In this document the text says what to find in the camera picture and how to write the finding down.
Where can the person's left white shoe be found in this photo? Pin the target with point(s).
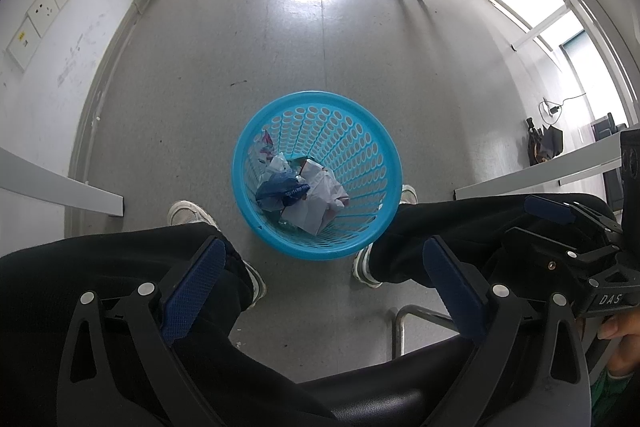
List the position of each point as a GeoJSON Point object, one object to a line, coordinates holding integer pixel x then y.
{"type": "Point", "coordinates": [187, 213]}

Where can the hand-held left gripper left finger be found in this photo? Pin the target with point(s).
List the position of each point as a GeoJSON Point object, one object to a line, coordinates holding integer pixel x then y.
{"type": "Point", "coordinates": [192, 294]}

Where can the person's right leg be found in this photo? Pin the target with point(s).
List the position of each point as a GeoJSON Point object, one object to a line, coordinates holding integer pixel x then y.
{"type": "Point", "coordinates": [475, 222]}

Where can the person's white shoe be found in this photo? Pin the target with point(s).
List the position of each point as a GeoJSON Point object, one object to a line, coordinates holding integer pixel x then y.
{"type": "Point", "coordinates": [187, 213]}
{"type": "Point", "coordinates": [362, 267]}

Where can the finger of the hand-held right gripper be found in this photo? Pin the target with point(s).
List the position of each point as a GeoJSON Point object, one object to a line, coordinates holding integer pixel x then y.
{"type": "Point", "coordinates": [550, 208]}
{"type": "Point", "coordinates": [550, 264]}

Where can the black bag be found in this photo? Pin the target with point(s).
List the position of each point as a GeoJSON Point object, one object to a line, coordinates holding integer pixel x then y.
{"type": "Point", "coordinates": [545, 142]}

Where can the person's right white shoe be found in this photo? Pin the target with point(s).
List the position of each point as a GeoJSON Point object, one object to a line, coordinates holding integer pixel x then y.
{"type": "Point", "coordinates": [362, 267]}

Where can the pink plastic bag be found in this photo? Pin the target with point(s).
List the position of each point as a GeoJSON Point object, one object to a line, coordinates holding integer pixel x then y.
{"type": "Point", "coordinates": [320, 202]}

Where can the white tissue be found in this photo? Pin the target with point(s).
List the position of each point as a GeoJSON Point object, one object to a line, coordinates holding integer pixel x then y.
{"type": "Point", "coordinates": [279, 166]}

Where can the red blue wrapper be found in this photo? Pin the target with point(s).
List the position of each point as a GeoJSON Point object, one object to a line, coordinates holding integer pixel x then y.
{"type": "Point", "coordinates": [262, 149]}

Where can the wall power sockets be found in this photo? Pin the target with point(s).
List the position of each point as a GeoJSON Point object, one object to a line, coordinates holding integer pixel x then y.
{"type": "Point", "coordinates": [22, 44]}

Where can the person's right hand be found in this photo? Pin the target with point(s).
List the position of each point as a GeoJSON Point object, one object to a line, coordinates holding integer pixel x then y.
{"type": "Point", "coordinates": [625, 342]}

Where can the person's left leg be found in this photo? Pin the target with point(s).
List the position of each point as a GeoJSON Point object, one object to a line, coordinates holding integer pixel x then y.
{"type": "Point", "coordinates": [100, 267]}

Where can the person's right forearm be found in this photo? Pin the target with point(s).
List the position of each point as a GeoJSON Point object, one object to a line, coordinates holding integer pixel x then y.
{"type": "Point", "coordinates": [617, 399]}

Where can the person's leg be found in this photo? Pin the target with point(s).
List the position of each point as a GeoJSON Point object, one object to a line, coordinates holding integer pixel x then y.
{"type": "Point", "coordinates": [100, 267]}
{"type": "Point", "coordinates": [475, 222]}

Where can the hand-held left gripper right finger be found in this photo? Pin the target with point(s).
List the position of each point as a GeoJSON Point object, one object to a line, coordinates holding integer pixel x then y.
{"type": "Point", "coordinates": [450, 294]}

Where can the blue plastic waste basket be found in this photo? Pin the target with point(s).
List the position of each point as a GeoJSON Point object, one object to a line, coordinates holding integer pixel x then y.
{"type": "Point", "coordinates": [360, 147]}

